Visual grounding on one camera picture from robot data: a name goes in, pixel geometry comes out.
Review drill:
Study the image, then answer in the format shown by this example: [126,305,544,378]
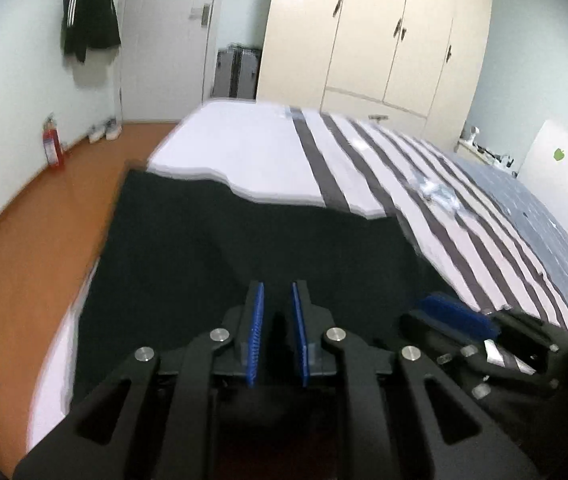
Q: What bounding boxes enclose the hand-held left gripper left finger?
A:
[14,280,265,480]

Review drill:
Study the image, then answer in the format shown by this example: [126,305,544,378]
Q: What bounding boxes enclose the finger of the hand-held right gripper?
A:
[399,292,568,401]

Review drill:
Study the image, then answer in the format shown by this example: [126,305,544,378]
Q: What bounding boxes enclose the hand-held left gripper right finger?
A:
[291,280,540,480]

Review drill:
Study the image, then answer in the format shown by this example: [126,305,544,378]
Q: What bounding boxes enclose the plain black garment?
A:
[66,166,568,480]

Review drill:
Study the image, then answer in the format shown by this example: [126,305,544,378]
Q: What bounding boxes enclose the white headboard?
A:
[518,120,568,246]

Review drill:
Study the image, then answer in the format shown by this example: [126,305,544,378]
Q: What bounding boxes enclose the striped and blue bed sheet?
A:
[24,99,568,461]

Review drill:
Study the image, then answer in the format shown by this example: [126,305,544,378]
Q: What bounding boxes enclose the grey suitcase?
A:
[212,46,262,101]

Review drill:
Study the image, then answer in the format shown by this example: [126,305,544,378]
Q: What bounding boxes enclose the red fire extinguisher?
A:
[41,114,66,170]

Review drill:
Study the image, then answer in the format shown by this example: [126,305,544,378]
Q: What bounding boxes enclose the white door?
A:
[116,0,225,126]

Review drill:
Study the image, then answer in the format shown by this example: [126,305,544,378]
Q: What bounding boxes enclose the cream wardrobe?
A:
[256,0,495,153]

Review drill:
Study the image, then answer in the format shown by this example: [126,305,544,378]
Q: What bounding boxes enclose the black jacket with white stripes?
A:
[61,0,122,63]

